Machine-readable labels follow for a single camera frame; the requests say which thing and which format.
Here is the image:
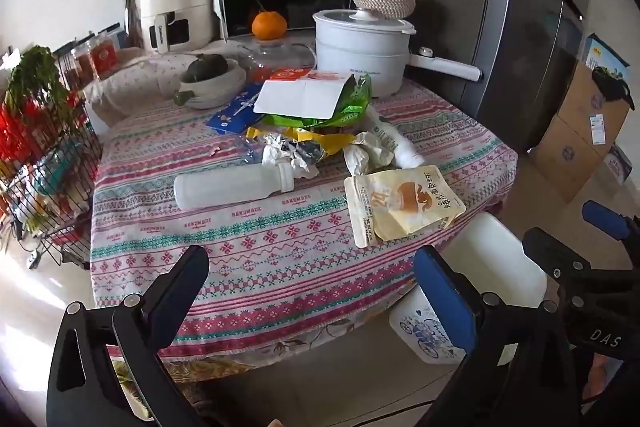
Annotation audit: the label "grey refrigerator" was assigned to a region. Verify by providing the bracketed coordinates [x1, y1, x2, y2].
[382, 0, 586, 152]

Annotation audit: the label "white printed trash bin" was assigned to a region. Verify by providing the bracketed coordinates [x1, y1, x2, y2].
[389, 211, 548, 365]

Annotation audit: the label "white floral cloth bundle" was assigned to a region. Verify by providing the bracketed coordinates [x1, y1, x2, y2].
[82, 47, 201, 128]

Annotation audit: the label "patterned striped tablecloth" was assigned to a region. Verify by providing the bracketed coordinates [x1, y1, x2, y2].
[90, 77, 518, 368]

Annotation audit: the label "glass jar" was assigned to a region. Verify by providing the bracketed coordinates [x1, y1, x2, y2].
[244, 38, 312, 82]

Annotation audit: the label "black wire rack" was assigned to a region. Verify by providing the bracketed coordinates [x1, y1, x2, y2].
[0, 37, 103, 269]

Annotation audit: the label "white tissue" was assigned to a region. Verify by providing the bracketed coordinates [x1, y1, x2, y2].
[260, 132, 321, 180]

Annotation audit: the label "crumpled cream paper wrapper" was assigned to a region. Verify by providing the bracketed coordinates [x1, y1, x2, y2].
[342, 131, 396, 178]

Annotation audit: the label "green hanging plant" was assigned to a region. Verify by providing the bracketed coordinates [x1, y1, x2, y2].
[7, 46, 71, 122]

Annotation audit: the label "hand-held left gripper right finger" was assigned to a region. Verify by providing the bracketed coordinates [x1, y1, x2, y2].
[413, 245, 596, 427]

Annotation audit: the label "dark green squash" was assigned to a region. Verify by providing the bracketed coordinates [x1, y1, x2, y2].
[181, 54, 230, 84]

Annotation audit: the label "yellow crumpled wrapper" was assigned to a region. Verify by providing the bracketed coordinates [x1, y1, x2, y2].
[245, 124, 356, 162]

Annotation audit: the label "brown cardboard box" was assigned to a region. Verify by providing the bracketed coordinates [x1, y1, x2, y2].
[530, 117, 608, 202]
[555, 59, 631, 148]

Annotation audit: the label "black bag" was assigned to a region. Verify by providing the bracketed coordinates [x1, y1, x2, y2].
[592, 67, 637, 110]

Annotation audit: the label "blue printed packet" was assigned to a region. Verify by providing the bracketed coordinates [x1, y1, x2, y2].
[206, 84, 271, 135]

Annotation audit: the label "yellow snack pouch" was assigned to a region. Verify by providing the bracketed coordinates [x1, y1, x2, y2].
[344, 164, 467, 249]

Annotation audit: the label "red packets in rack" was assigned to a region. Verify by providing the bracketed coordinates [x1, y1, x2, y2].
[0, 97, 51, 170]

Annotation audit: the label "blue printed box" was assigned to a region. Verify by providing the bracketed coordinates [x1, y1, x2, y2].
[582, 33, 632, 74]

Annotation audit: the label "white ceramic bowl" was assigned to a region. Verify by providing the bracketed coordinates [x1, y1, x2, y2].
[174, 57, 247, 110]

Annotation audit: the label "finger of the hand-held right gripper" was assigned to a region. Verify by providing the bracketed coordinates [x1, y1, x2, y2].
[581, 200, 640, 243]
[522, 227, 593, 284]

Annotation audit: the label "green plastic bag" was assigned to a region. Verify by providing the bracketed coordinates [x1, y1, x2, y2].
[262, 74, 373, 130]

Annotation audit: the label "torn white orange cardboard box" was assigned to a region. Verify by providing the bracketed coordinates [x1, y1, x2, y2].
[253, 68, 357, 120]

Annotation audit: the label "white air fryer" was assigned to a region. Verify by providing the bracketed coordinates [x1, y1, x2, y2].
[138, 0, 221, 54]

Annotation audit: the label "white electric cooking pot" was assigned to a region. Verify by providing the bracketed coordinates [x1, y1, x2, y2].
[313, 9, 482, 98]

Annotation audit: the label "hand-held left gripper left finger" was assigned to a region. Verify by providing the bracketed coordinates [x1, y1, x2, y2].
[46, 245, 211, 427]

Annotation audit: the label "glass pot lid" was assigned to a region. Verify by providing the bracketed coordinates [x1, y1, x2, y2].
[313, 8, 417, 38]

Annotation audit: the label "white plastic bottle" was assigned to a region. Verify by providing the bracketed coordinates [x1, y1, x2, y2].
[173, 162, 296, 211]
[367, 107, 426, 170]

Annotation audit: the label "orange fruit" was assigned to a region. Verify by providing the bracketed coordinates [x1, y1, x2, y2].
[251, 0, 288, 40]

